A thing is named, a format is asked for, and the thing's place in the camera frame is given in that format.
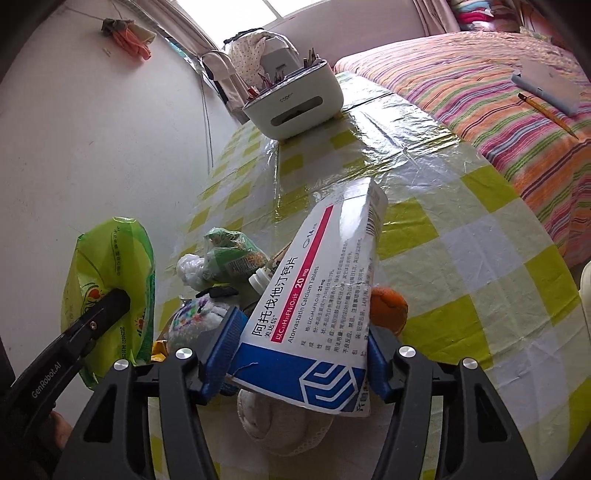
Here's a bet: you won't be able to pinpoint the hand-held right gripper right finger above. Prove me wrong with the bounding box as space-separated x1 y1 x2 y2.
367 325 539 480

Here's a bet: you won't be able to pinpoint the white desk organizer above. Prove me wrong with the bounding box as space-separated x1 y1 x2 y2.
242 59 345 140

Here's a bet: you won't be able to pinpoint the green wrapper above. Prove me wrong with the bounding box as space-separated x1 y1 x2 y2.
203 227 271 291

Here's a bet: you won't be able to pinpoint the multicoloured white cloth ball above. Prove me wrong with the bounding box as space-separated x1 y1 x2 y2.
167 295 227 356

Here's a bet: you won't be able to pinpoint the white towel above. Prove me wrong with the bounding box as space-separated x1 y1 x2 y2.
237 388 333 455

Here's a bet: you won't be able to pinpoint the stack of folded blankets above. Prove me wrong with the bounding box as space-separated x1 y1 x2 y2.
450 0 522 33

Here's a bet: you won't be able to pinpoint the green snack bag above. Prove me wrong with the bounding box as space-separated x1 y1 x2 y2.
61 217 158 391

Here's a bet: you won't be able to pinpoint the striped bed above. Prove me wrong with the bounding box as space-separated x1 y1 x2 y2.
335 30 591 268

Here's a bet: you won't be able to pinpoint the thin metal rod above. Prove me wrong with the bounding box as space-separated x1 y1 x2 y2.
198 55 213 162

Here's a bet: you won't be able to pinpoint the chair with clothes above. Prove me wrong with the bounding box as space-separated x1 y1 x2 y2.
226 31 296 79

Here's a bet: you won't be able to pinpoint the person's left hand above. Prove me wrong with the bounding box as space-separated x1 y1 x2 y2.
48 411 74 452

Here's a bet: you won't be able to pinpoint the small white bottle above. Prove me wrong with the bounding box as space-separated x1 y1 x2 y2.
248 270 273 296

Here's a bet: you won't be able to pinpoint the blue pencil case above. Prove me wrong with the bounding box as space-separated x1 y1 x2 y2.
511 58 585 117

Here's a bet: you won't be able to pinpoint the orange gloves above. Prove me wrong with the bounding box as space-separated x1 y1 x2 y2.
102 17 155 61

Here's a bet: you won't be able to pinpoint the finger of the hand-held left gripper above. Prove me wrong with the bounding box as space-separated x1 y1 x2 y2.
11 289 132 412

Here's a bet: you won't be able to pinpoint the white and blue medicine box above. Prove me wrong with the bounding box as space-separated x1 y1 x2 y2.
229 179 389 418

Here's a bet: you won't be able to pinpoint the bunch of pens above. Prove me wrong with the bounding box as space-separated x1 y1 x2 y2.
247 46 319 100

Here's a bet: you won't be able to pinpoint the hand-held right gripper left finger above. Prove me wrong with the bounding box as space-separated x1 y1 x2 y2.
53 308 250 480

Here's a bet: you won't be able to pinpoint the orange fruit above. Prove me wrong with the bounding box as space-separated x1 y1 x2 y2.
369 286 409 335

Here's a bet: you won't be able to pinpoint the white chair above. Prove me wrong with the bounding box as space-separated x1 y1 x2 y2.
202 50 245 123

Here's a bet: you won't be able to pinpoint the yellow pencil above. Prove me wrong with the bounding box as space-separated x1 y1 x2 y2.
517 92 579 139

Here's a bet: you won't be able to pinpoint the white plastic bin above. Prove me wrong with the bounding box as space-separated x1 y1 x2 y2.
579 261 591 319

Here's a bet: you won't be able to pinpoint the pink curtain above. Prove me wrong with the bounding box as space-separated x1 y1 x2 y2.
411 0 462 33

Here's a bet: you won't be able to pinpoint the checkered plastic tablecloth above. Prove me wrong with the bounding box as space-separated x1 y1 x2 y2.
148 71 585 480

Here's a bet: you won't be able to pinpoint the crumpled white plastic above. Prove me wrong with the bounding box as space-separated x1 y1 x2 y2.
176 254 208 284

